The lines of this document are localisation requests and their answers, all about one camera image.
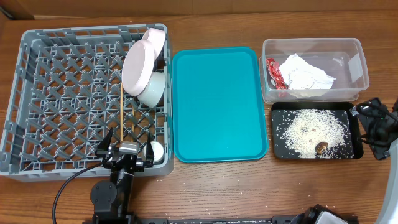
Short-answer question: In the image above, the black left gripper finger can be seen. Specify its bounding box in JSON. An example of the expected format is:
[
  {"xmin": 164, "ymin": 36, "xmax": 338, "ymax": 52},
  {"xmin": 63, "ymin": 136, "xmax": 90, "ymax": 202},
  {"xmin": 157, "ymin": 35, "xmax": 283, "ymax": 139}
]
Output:
[
  {"xmin": 145, "ymin": 133, "xmax": 154, "ymax": 167},
  {"xmin": 95, "ymin": 128, "xmax": 113, "ymax": 157}
]

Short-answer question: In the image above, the white paper cup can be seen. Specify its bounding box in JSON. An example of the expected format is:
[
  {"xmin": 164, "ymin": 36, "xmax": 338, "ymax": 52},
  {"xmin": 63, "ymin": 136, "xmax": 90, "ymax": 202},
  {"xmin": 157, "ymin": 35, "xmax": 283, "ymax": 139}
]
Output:
[{"xmin": 151, "ymin": 141, "xmax": 165, "ymax": 164}]

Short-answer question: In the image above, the grey-white round bowl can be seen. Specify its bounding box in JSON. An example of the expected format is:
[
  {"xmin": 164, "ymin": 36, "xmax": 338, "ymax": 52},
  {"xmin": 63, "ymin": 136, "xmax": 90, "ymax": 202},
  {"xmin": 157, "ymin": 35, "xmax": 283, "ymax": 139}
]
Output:
[{"xmin": 137, "ymin": 72, "xmax": 166, "ymax": 108}]

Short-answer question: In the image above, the brown food scrap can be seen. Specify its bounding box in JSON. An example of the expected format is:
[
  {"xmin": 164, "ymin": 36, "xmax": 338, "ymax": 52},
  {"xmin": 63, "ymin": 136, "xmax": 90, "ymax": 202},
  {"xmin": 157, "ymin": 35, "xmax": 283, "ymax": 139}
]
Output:
[{"xmin": 315, "ymin": 142, "xmax": 328, "ymax": 155}]

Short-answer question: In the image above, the rice pile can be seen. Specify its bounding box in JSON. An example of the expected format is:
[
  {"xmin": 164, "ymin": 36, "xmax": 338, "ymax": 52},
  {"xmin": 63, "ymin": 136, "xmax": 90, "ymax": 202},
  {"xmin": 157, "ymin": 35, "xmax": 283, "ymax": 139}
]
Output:
[{"xmin": 282, "ymin": 109, "xmax": 346, "ymax": 159}]

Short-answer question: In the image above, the white napkin waste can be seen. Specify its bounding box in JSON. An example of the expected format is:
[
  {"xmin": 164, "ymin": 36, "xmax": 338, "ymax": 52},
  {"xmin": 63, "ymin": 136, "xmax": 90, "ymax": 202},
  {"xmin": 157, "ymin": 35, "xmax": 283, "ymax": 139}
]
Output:
[{"xmin": 279, "ymin": 54, "xmax": 336, "ymax": 98}]

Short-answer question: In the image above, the large white round plate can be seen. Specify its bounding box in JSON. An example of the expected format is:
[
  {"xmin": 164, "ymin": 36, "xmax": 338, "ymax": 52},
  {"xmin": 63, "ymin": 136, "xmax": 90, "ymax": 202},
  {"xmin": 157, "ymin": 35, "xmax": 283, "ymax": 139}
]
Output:
[{"xmin": 122, "ymin": 40, "xmax": 155, "ymax": 96}]

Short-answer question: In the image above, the pink round bowl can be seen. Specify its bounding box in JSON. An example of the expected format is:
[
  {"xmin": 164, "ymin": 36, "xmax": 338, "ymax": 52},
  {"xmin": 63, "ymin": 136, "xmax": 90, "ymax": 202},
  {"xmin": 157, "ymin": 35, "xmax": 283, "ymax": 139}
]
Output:
[{"xmin": 142, "ymin": 28, "xmax": 166, "ymax": 59}]

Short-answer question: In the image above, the red snack wrapper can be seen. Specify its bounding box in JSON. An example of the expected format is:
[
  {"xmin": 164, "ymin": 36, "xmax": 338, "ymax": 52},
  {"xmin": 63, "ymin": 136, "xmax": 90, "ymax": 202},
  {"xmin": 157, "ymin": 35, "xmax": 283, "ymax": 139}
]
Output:
[{"xmin": 266, "ymin": 58, "xmax": 287, "ymax": 90}]

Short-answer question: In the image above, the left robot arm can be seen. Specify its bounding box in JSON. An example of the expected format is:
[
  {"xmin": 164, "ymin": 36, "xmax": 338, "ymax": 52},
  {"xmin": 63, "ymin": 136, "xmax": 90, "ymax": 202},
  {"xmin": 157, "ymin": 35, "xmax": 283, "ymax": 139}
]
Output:
[{"xmin": 90, "ymin": 129, "xmax": 154, "ymax": 224}]

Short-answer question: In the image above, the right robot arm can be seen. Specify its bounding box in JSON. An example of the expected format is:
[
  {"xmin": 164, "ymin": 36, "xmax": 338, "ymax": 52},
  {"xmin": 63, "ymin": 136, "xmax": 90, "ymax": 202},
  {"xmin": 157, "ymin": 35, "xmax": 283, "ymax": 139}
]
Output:
[{"xmin": 350, "ymin": 98, "xmax": 397, "ymax": 224}]

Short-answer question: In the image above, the black rectangular waste tray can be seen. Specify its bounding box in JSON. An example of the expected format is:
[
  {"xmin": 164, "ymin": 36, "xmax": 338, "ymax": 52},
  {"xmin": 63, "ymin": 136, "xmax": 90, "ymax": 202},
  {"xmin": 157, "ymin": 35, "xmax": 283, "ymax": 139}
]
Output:
[{"xmin": 271, "ymin": 102, "xmax": 364, "ymax": 159}]

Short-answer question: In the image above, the clear plastic waste bin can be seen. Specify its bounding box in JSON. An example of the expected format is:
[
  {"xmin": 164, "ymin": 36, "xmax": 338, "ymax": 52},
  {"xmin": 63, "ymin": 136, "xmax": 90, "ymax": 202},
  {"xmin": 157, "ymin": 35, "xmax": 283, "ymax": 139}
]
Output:
[{"xmin": 259, "ymin": 38, "xmax": 369, "ymax": 104}]

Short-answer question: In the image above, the grey plastic dish rack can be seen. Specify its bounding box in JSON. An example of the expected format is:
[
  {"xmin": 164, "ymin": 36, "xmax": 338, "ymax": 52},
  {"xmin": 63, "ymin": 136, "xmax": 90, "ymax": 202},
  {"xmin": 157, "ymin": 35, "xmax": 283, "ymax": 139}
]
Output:
[{"xmin": 1, "ymin": 24, "xmax": 174, "ymax": 182}]

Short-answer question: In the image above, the teal plastic serving tray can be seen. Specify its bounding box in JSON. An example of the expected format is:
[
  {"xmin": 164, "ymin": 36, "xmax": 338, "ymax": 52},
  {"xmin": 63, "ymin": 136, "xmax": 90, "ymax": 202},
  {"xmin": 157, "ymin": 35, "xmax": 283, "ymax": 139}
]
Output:
[{"xmin": 172, "ymin": 47, "xmax": 269, "ymax": 163}]

